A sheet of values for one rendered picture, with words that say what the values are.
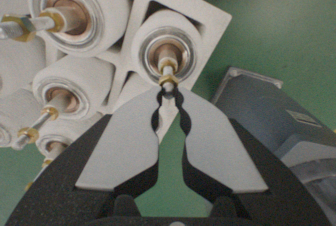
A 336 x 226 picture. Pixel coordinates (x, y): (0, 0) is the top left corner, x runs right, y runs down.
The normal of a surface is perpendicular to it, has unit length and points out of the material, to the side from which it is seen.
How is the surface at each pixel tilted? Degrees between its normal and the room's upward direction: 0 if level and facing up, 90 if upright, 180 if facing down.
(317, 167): 90
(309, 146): 0
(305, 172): 90
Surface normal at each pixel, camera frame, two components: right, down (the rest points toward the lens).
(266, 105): -0.48, -0.73
